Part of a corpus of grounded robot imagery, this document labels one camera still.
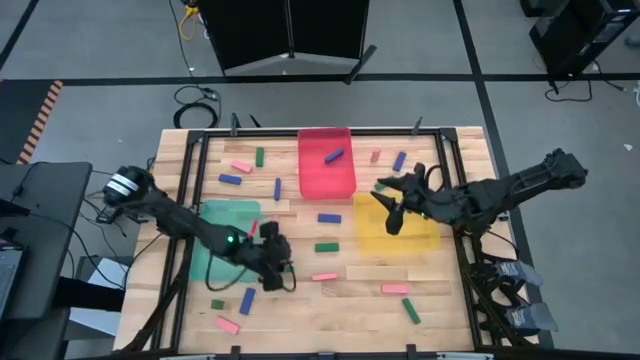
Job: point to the yellow translucent plastic bin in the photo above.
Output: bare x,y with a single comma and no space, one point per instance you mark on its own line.
420,240

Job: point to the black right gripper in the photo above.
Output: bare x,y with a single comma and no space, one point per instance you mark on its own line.
427,202

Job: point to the white box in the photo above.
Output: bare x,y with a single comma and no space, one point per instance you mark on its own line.
107,272

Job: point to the black aluminium table frame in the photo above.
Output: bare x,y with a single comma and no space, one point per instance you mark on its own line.
240,133

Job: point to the black mat with hazard stripe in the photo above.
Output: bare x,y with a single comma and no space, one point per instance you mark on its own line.
20,115

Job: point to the black desk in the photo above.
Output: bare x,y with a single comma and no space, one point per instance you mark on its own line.
45,240

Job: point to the pink wooden block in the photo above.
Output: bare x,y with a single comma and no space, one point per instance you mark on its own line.
324,276
227,325
241,166
395,288
253,228
375,155

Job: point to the blue wooden block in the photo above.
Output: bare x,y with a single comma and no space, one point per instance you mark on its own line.
277,189
399,161
230,179
247,301
334,156
329,218

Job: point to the black folding partition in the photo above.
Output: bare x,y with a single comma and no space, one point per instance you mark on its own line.
250,30

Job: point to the black equipment rack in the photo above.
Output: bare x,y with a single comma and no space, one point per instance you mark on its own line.
575,35

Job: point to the black laptop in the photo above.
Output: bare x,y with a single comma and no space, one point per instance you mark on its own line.
10,280

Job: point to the grey blue fabric pouch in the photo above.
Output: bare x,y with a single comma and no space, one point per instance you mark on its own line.
535,316
522,272

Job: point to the teal translucent plastic bin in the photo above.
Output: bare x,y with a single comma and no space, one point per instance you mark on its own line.
220,210

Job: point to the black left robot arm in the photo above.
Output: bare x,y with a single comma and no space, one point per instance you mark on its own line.
175,220

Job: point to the red translucent plastic bin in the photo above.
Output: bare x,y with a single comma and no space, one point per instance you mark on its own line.
320,185

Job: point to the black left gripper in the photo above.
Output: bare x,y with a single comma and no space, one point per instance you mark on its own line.
265,257

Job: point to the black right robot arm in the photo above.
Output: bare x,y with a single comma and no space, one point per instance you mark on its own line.
500,192

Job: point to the short green wooden block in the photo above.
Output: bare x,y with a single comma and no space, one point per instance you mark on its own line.
217,304

